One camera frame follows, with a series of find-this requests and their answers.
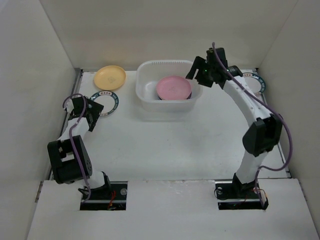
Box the green rim plate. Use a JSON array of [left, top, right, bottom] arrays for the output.
[[243, 72, 267, 96], [89, 90, 119, 117]]

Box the pink plastic plate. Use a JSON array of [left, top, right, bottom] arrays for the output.
[[155, 75, 192, 92]]

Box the yellow plastic plate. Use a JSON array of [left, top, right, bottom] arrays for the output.
[[93, 65, 127, 91]]

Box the purple plastic plate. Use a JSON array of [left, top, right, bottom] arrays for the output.
[[156, 91, 192, 101]]

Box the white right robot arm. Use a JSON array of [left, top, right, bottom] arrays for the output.
[[186, 47, 283, 200]]

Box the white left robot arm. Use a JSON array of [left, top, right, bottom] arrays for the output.
[[47, 93, 113, 198]]

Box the translucent white plastic bin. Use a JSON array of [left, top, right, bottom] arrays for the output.
[[135, 60, 203, 122]]

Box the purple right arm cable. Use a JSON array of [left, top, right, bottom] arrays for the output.
[[211, 41, 294, 181]]

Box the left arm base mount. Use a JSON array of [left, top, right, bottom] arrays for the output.
[[78, 181, 128, 211]]

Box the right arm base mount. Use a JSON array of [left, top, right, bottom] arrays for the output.
[[214, 182, 269, 211]]

